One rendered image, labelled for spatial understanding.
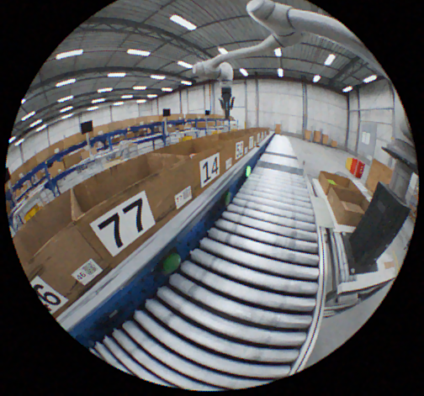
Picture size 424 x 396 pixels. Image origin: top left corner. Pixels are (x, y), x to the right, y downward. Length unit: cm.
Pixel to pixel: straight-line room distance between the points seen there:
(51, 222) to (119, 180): 38
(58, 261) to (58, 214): 29
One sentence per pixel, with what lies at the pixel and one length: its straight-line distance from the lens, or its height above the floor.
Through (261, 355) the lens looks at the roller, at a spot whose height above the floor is 75.
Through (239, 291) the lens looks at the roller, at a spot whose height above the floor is 75.
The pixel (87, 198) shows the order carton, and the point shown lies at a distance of 59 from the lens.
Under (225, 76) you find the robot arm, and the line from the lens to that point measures 95.
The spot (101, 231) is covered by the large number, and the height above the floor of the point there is 100.
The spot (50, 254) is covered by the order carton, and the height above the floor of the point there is 103.
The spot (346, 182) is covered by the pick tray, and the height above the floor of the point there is 81.
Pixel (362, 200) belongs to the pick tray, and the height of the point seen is 80.
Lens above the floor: 116
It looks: 28 degrees down
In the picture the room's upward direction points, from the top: 2 degrees counter-clockwise
